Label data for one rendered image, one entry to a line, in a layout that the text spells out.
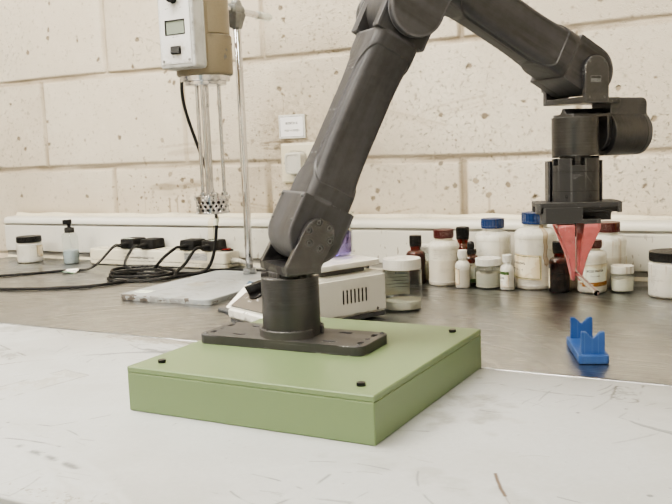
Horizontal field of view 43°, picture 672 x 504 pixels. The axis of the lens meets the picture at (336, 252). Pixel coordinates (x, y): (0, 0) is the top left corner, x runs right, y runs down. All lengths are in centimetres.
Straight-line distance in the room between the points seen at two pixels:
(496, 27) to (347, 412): 49
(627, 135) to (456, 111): 63
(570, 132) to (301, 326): 41
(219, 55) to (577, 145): 73
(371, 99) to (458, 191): 79
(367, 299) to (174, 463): 58
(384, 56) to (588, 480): 48
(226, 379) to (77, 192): 150
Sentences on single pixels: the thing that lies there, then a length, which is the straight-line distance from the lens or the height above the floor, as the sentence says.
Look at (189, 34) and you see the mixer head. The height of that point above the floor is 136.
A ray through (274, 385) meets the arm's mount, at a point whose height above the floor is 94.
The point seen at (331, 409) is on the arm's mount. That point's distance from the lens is 76.
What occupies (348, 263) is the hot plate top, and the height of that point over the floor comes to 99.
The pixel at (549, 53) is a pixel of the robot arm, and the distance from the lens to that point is 105.
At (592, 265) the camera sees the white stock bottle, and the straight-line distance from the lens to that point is 145.
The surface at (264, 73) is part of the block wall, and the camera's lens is 190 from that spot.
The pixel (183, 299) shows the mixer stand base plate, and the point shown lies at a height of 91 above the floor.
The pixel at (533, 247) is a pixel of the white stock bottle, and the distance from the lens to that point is 147.
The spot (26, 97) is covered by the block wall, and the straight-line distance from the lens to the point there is 237.
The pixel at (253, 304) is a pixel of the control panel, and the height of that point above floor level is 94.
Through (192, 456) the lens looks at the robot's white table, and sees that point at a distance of 75.
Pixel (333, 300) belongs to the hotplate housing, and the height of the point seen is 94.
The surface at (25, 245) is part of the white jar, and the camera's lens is 222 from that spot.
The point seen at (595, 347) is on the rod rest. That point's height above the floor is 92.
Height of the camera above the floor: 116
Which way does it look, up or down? 7 degrees down
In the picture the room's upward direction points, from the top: 2 degrees counter-clockwise
